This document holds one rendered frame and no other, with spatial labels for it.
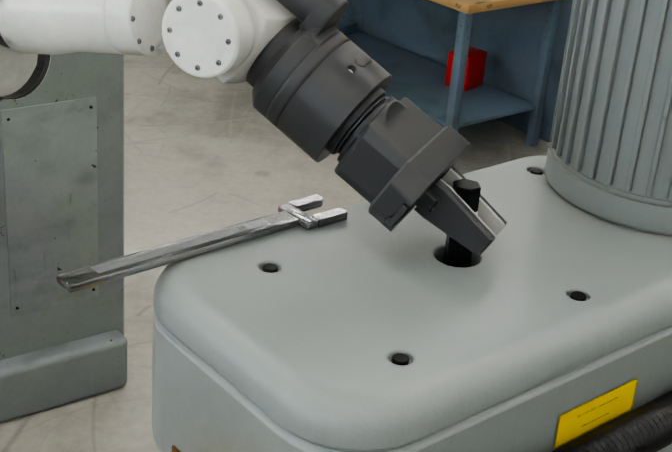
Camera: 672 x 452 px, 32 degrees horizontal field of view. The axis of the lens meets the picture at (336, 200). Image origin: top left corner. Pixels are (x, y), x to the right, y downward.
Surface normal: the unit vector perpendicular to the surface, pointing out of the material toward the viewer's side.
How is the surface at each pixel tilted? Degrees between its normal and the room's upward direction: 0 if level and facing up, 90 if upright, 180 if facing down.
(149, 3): 82
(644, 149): 90
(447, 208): 90
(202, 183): 0
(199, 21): 88
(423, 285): 0
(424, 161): 30
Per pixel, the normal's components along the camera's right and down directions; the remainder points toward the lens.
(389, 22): -0.78, 0.21
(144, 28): 0.92, 0.10
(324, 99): -0.15, 0.05
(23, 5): -0.38, 0.01
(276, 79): -0.33, 0.24
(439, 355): 0.07, -0.90
